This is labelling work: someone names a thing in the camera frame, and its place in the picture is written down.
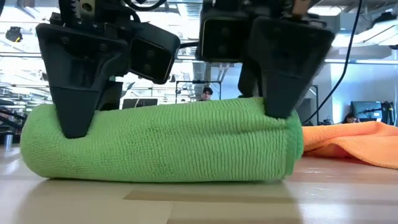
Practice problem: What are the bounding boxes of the dark background monitor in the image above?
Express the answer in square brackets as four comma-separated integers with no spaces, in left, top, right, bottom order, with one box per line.
[121,98,159,110]

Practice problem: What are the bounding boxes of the person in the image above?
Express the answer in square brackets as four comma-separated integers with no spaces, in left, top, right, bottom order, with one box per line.
[341,113,359,124]
[197,86,215,103]

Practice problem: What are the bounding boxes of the silver ventilation duct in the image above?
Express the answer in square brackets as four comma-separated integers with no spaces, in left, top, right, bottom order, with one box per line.
[191,60,212,94]

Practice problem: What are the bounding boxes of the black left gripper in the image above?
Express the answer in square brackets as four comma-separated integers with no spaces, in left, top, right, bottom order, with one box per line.
[35,0,141,140]

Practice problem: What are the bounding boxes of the silver metal post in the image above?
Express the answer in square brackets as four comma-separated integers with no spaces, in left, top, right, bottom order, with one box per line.
[2,133,14,152]

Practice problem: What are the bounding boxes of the black ceiling camera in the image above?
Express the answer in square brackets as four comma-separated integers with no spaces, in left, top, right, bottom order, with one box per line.
[5,26,24,44]

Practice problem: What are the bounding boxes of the background monitor on desk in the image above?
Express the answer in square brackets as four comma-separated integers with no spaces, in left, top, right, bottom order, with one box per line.
[350,101,384,123]

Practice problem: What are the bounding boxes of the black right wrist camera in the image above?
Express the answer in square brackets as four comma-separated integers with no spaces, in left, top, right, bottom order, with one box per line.
[198,7,251,63]

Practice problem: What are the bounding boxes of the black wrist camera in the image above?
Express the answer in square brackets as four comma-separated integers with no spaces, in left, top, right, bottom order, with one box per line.
[198,7,251,63]
[128,21,182,85]

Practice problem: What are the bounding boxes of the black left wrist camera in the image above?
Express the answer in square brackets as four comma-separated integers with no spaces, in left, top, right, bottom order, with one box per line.
[128,21,182,85]

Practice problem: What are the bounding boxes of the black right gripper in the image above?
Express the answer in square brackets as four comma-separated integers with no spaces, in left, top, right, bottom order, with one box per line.
[201,0,336,119]

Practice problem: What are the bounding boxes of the orange microfibre towel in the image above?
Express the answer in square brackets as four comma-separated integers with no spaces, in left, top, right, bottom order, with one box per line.
[302,121,398,170]

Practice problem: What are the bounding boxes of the green microfibre towel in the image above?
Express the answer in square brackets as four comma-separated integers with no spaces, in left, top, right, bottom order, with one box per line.
[20,96,305,184]

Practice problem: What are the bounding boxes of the long white light strip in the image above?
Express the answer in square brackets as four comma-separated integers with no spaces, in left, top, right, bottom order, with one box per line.
[0,52,398,65]

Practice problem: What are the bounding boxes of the black left camera cable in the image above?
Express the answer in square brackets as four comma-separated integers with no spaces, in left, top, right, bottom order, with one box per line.
[123,0,169,12]

